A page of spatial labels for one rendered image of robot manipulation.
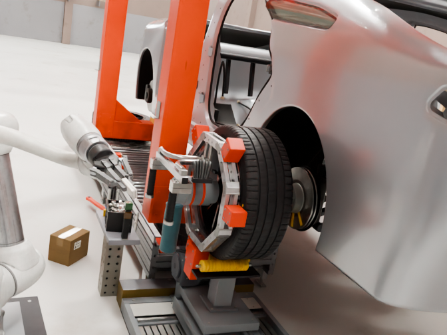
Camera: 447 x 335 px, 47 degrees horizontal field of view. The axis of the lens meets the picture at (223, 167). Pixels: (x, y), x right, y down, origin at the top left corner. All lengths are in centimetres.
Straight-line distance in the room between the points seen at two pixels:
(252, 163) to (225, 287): 75
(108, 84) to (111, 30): 45
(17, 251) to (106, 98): 258
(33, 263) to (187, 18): 137
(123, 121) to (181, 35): 214
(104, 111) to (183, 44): 207
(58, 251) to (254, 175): 167
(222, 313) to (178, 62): 131
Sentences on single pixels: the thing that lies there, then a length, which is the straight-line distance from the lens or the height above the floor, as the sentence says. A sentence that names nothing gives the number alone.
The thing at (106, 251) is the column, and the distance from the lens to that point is 308.
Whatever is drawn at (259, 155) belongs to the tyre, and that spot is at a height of 110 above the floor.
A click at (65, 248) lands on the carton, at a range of 348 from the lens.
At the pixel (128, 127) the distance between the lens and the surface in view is 474.
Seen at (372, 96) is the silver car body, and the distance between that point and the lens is 210.
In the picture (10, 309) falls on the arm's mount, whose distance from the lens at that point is 244.
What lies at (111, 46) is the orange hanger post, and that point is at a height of 131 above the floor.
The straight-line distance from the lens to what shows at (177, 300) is 292.
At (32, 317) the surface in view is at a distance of 245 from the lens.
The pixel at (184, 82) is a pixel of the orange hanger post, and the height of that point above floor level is 131.
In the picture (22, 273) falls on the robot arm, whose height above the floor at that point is 53.
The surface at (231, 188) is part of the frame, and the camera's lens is 225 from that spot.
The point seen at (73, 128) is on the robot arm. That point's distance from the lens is 174.
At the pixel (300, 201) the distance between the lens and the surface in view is 262.
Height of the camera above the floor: 161
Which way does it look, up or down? 15 degrees down
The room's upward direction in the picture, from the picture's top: 10 degrees clockwise
